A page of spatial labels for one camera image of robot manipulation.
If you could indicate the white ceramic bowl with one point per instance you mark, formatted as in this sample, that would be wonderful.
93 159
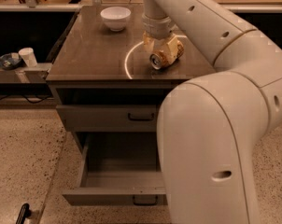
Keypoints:
115 18

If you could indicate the grey drawer cabinet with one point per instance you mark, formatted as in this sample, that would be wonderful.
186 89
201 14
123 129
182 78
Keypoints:
96 66

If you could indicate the crushed orange soda can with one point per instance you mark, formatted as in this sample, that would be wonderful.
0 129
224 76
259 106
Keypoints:
166 56

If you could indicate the dark blue bowl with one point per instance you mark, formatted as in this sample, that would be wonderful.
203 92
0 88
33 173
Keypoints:
10 61

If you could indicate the grey top drawer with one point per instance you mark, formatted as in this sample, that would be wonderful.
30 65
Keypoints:
108 118

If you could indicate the black handle on floor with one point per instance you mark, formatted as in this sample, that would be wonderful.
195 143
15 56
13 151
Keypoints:
24 213

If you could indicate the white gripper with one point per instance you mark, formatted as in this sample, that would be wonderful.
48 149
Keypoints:
159 27

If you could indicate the white paper cup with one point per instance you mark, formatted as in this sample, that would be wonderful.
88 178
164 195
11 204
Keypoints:
28 56

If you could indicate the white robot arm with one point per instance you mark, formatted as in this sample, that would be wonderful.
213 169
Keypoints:
208 126

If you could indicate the open grey middle drawer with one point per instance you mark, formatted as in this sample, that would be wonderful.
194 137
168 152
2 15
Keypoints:
118 169

